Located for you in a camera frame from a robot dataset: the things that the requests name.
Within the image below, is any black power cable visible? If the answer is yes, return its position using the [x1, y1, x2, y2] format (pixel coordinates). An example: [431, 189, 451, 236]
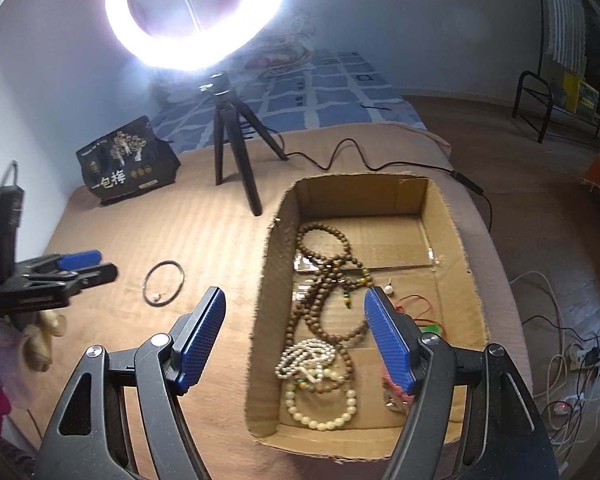
[281, 138, 496, 233]

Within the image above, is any yellow box on rack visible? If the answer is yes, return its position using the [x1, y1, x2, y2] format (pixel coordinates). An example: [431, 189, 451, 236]
[562, 72, 600, 118]

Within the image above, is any ring light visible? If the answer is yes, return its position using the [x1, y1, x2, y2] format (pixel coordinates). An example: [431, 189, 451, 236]
[105, 0, 285, 73]

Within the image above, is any black metal clothes rack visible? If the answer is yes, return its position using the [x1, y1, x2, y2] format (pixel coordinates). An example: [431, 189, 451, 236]
[512, 0, 600, 145]

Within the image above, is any cardboard box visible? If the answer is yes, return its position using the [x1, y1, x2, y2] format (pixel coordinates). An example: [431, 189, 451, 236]
[246, 174, 489, 460]

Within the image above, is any red strap wristwatch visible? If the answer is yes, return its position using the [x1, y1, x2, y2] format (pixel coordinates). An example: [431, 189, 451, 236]
[381, 366, 414, 414]

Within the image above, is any dark blue bangle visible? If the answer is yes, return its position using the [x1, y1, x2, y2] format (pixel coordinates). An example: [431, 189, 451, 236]
[142, 259, 186, 308]

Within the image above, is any brown wooden bead mala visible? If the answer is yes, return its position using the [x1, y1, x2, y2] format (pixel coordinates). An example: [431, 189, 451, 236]
[275, 222, 373, 394]

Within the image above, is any red cord jade pendant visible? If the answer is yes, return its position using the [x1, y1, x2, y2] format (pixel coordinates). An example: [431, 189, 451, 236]
[394, 294, 445, 336]

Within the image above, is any folded floral quilt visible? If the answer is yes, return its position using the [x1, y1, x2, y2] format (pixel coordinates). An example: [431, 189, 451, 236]
[236, 11, 315, 73]

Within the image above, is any power strip with cables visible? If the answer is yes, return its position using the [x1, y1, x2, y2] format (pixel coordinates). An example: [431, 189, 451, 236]
[509, 270, 600, 472]

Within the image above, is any cream bead bracelet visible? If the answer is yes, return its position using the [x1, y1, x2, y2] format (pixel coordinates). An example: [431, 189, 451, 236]
[284, 366, 358, 432]

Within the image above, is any white pearl necklace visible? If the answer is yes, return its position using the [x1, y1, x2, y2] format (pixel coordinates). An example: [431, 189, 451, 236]
[273, 337, 339, 386]

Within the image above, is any black tripod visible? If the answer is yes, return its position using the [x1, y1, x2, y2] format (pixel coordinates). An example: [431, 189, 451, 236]
[200, 72, 288, 217]

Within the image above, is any blue patterned bedsheet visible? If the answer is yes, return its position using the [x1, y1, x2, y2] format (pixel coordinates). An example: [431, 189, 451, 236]
[150, 50, 425, 154]

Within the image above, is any black snack bag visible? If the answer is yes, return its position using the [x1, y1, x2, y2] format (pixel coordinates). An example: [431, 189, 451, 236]
[76, 116, 181, 206]

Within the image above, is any gloved left hand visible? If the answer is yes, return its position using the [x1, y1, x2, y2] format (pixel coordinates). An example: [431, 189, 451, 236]
[22, 310, 67, 373]

